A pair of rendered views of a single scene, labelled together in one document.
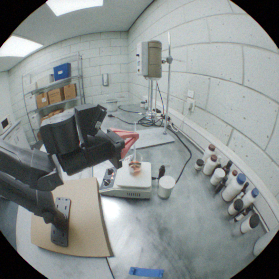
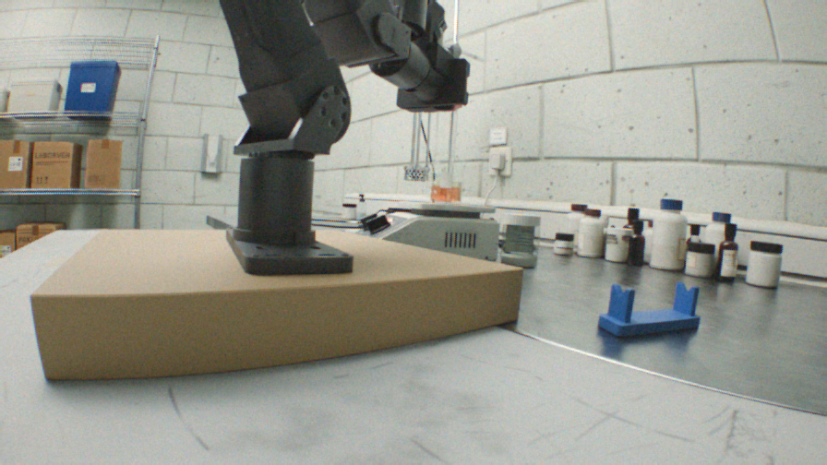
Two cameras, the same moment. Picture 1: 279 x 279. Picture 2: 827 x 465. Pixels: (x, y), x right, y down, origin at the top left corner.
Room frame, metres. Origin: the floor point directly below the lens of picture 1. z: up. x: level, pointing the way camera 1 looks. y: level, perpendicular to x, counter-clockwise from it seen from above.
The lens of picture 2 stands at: (-0.29, 0.27, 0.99)
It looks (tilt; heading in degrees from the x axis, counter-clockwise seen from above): 4 degrees down; 340
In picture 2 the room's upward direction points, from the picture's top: 3 degrees clockwise
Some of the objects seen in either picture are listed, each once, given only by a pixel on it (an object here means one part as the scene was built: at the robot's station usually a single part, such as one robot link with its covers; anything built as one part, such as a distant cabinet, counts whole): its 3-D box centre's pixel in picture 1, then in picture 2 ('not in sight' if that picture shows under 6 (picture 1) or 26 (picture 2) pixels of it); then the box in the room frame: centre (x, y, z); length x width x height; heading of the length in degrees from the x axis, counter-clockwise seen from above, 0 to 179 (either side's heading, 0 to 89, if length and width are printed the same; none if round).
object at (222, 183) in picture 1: (221, 184); (637, 243); (0.21, -0.36, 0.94); 0.03 x 0.03 x 0.08
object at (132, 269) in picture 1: (146, 273); (654, 306); (-0.09, -0.02, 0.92); 0.10 x 0.03 x 0.04; 78
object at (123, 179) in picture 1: (134, 173); (445, 207); (0.28, 0.02, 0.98); 0.12 x 0.12 x 0.01; 87
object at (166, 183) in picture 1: (165, 187); (521, 240); (0.24, -0.10, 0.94); 0.06 x 0.06 x 0.08
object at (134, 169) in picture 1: (134, 164); (446, 180); (0.28, 0.02, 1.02); 0.06 x 0.05 x 0.08; 2
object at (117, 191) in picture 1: (128, 180); (426, 234); (0.28, 0.04, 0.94); 0.22 x 0.13 x 0.08; 87
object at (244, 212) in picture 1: (244, 212); (728, 251); (0.03, -0.41, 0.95); 0.04 x 0.04 x 0.10
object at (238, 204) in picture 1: (235, 207); (700, 259); (0.08, -0.39, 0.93); 0.05 x 0.05 x 0.06
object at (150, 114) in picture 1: (151, 98); (419, 131); (0.66, -0.07, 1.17); 0.07 x 0.07 x 0.25
